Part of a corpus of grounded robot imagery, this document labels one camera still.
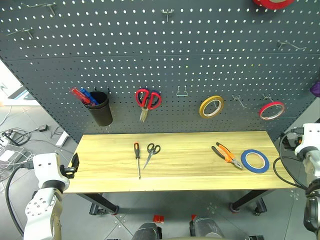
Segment white blue sign board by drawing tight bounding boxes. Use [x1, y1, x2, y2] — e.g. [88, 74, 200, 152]
[6, 84, 34, 101]

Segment tangled floor cables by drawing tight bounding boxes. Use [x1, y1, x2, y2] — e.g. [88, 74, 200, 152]
[0, 104, 41, 176]

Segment orange handled pliers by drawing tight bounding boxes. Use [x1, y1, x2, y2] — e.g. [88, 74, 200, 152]
[211, 141, 244, 171]

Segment dark grey perforated pegboard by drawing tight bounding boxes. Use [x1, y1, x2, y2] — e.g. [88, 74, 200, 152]
[0, 0, 320, 144]

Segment blue tape roll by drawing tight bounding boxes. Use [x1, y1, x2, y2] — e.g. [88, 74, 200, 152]
[240, 149, 271, 175]

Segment black orange handled screwdriver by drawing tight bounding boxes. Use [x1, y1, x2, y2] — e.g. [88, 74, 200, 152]
[133, 142, 142, 181]

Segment black handled scissors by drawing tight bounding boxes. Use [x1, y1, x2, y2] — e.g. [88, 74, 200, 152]
[142, 142, 162, 171]

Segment white flat panel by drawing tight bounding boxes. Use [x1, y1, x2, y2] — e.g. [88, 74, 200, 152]
[54, 130, 70, 148]

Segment yellow tape roll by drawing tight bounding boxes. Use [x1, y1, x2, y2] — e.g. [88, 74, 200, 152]
[198, 94, 225, 120]

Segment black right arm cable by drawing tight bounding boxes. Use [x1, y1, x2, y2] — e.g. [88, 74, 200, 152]
[272, 133, 310, 191]

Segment short double metal hook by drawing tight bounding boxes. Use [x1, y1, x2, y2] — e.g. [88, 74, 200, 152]
[160, 8, 175, 23]

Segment wide red tape roll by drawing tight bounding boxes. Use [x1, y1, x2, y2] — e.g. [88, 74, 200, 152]
[251, 0, 296, 11]

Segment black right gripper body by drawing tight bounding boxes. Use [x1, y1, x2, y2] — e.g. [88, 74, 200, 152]
[284, 127, 305, 151]

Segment black plastic cup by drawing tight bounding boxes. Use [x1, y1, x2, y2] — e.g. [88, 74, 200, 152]
[82, 91, 114, 127]

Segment purple object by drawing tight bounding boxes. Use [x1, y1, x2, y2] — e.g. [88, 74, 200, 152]
[309, 80, 320, 99]

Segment wire loop pegboard hook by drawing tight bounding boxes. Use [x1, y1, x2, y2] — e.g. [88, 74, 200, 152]
[175, 85, 189, 97]

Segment short metal pegboard hook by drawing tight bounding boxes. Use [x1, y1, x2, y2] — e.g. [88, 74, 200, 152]
[231, 94, 247, 109]
[261, 93, 282, 109]

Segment black table leg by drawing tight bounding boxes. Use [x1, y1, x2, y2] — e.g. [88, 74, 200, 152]
[229, 189, 276, 215]
[76, 192, 120, 216]

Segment long metal pegboard hook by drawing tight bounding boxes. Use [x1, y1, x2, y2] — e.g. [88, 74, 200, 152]
[5, 27, 35, 39]
[20, 2, 58, 16]
[276, 40, 308, 51]

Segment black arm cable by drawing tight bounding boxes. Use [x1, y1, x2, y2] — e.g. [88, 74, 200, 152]
[272, 133, 310, 191]
[5, 161, 35, 240]

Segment thin red tape roll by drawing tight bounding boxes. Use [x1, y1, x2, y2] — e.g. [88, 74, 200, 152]
[258, 100, 286, 121]

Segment white box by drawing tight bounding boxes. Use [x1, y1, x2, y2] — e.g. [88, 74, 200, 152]
[0, 149, 16, 164]

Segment shiny grey rounded shape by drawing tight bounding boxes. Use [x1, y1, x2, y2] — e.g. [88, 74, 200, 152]
[189, 216, 226, 240]

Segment red handled scissors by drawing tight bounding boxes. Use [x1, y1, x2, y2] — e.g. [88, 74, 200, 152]
[135, 88, 163, 124]

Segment blue utility knife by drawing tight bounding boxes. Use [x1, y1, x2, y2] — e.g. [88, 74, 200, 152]
[79, 87, 100, 106]

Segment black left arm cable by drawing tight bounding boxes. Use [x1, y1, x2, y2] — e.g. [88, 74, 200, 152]
[5, 161, 35, 240]

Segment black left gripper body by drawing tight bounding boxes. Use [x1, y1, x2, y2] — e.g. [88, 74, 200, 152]
[59, 163, 76, 180]

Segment dark rounded shape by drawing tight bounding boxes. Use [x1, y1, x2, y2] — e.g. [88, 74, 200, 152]
[130, 222, 164, 240]

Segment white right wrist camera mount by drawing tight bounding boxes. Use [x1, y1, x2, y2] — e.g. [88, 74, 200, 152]
[294, 122, 320, 157]

